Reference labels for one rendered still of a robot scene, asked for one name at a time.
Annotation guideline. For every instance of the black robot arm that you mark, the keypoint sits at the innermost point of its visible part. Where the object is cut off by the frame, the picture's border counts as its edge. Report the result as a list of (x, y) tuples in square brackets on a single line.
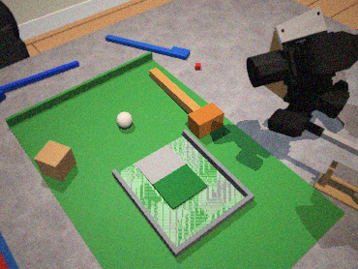
[(314, 59)]

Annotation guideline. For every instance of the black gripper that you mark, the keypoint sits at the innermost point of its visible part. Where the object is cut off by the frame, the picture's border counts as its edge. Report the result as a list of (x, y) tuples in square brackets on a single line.
[(291, 121)]

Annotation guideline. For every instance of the white golf ball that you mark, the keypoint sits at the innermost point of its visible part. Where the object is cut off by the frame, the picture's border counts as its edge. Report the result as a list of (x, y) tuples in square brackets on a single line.
[(124, 119)]

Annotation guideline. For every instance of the green flat mat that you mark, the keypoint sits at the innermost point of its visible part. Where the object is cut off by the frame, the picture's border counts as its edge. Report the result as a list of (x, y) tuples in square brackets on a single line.
[(286, 217)]

